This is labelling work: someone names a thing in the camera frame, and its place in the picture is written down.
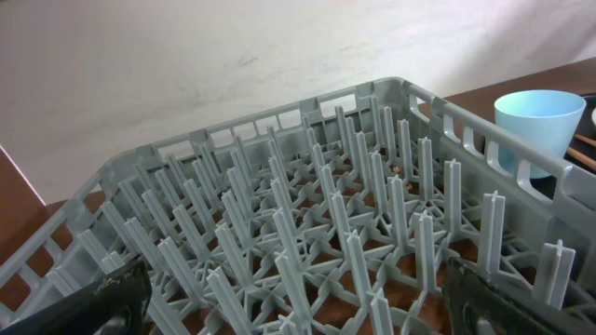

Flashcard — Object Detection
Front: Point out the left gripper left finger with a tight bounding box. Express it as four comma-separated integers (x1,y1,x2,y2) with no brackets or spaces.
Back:
1,260,152,335

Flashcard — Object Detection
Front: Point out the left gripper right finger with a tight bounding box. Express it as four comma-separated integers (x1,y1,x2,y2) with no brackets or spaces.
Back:
442,257,595,334

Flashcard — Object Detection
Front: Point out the light blue plastic cup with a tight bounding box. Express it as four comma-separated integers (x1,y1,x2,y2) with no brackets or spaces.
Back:
494,89,587,158

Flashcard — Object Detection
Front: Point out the grey dishwasher rack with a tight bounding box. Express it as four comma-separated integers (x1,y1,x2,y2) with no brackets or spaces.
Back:
1,77,595,334

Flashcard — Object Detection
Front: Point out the right wooden chopstick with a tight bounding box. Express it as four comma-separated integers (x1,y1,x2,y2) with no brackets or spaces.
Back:
566,147,596,170

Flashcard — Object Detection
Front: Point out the wooden chopstick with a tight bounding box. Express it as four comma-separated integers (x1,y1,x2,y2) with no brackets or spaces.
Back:
574,134,596,147
566,147,596,170

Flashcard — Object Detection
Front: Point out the left wooden chopstick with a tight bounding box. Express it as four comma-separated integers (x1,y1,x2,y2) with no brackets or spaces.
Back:
574,134,596,147

